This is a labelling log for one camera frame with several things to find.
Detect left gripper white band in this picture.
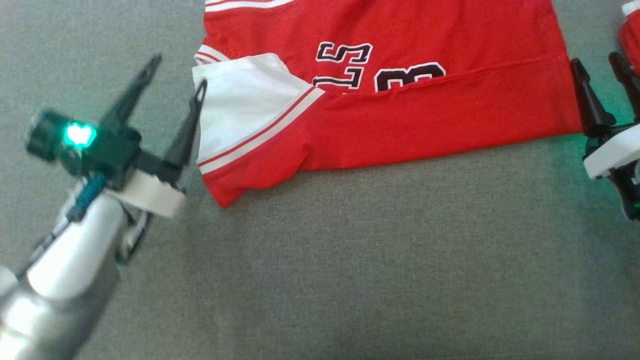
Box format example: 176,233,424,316
92,53,208,218

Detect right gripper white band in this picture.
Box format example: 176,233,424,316
570,51,640,180

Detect red jersey white sleeves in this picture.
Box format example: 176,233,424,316
192,0,583,209

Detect large grey sofa seat cushion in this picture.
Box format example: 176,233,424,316
0,0,640,360

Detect left gripper teal cable plug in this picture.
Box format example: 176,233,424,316
67,172,108,223

